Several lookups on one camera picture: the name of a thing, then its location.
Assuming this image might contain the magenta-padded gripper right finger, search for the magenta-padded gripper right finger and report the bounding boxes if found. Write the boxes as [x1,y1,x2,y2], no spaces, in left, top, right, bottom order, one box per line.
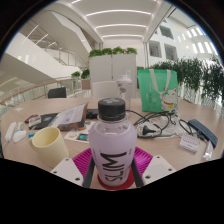
[131,146,177,188]

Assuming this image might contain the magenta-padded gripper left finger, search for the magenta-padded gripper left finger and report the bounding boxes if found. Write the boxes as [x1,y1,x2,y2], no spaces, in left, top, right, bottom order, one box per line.
[49,147,96,189]

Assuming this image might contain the lilac drink bottle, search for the lilac drink bottle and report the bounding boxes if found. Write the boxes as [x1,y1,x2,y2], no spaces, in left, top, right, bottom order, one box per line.
[88,97,138,187]

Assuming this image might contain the cream yellow mug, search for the cream yellow mug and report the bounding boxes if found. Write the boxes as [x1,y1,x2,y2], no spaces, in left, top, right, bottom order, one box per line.
[28,126,70,169]

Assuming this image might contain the colourful sticker sheet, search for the colourful sticker sheet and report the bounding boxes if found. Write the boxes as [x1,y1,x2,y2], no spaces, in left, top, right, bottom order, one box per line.
[63,120,96,144]

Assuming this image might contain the white labelled card box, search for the white labelled card box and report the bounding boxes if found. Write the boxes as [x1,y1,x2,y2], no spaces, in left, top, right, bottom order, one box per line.
[178,133,201,154]

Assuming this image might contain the flat round red coaster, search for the flat round red coaster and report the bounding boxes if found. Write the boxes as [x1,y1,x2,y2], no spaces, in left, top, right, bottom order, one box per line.
[97,169,136,191]

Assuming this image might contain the clear plastic packet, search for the clear plastic packet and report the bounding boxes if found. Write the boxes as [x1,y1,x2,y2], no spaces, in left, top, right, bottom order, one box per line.
[202,139,214,162]

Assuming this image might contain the black notebook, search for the black notebook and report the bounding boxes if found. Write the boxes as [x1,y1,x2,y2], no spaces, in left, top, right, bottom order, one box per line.
[28,112,59,131]

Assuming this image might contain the dark blue keyboard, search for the dark blue keyboard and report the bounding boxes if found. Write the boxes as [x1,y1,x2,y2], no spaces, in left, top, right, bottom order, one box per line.
[187,118,219,149]

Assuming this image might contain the white card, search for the white card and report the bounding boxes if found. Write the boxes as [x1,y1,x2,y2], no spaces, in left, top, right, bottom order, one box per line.
[29,115,43,128]

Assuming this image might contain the white computer mouse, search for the white computer mouse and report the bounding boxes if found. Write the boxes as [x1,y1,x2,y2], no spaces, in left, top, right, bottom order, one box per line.
[12,129,28,144]

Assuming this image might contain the black power adapter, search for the black power adapter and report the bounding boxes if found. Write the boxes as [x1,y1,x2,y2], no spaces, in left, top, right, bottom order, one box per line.
[85,108,100,120]

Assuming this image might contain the small red and black case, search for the small red and black case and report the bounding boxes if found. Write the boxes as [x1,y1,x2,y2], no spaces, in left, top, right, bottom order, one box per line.
[24,114,38,124]

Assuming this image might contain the green tote bag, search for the green tote bag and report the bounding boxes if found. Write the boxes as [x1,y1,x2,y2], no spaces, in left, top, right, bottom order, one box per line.
[137,68,179,114]

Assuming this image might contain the black chair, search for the black chair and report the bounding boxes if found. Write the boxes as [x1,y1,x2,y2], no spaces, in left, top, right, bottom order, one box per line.
[47,87,68,99]

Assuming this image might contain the clear shaker bottle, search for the clear shaker bottle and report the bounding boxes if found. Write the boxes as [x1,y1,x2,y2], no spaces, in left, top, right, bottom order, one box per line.
[115,69,134,111]

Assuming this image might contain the potted green plants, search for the potted green plants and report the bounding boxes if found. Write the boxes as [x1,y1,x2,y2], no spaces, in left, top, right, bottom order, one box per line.
[70,68,91,90]

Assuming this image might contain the row of green hedge plants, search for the row of green hedge plants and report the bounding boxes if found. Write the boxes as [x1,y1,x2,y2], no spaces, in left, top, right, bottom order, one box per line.
[149,54,224,108]

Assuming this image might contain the white cabinet topped with plants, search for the white cabinet topped with plants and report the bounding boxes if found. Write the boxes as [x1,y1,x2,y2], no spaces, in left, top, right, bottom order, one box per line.
[88,46,138,98]

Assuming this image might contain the white staircase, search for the white staircase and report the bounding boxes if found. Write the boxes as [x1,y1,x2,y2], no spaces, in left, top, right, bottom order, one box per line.
[23,19,91,68]

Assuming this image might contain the ceiling light strips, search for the ceiling light strips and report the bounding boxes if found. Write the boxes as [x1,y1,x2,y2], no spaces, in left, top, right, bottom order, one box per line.
[71,0,158,39]

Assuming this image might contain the black cables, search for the black cables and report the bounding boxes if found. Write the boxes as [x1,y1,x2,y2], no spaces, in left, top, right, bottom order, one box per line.
[124,109,194,139]

